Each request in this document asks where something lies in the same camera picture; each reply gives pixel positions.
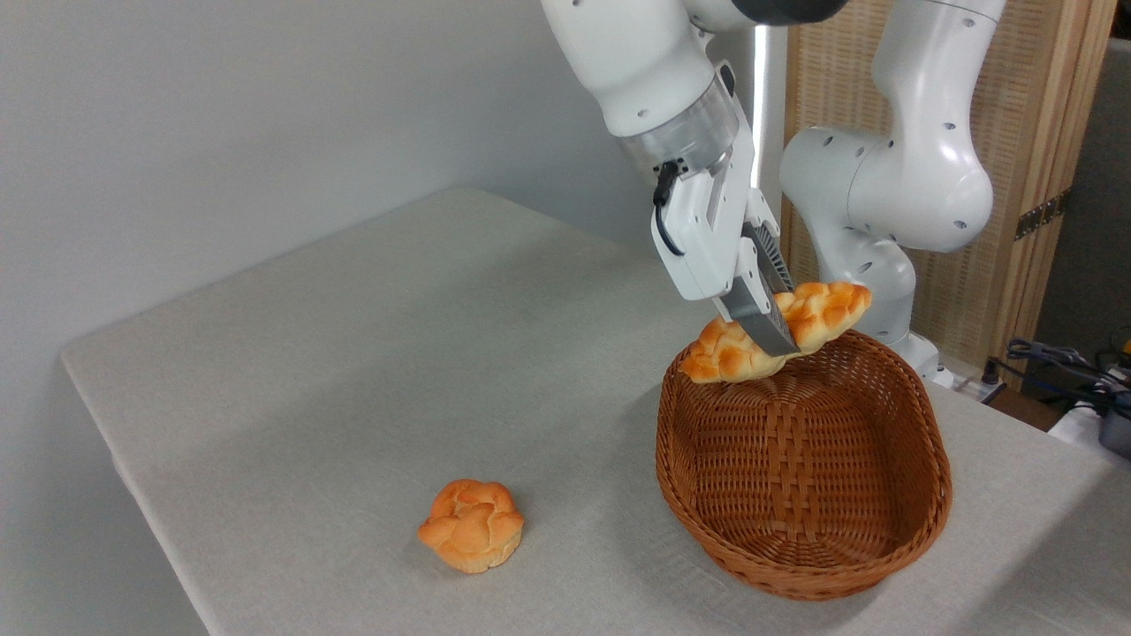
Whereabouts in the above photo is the round knotted bread roll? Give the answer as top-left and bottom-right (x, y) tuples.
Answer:
(417, 479), (525, 575)

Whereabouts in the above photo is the bundle of dark cables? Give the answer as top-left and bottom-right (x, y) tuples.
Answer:
(1006, 337), (1131, 418)

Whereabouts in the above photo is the brown wicker oval basket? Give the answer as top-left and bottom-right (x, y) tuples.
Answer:
(656, 329), (953, 602)

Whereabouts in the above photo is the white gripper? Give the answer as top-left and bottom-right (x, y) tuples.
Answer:
(651, 62), (801, 359)

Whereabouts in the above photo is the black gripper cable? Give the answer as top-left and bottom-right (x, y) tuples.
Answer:
(652, 159), (689, 258)

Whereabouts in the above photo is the metal screen hinge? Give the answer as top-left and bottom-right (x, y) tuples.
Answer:
(1014, 190), (1071, 241)

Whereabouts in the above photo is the grey tablecloth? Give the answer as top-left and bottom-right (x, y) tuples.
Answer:
(60, 187), (1131, 636)

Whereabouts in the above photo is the long braided bread loaf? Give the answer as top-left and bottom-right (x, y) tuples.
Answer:
(679, 281), (873, 385)

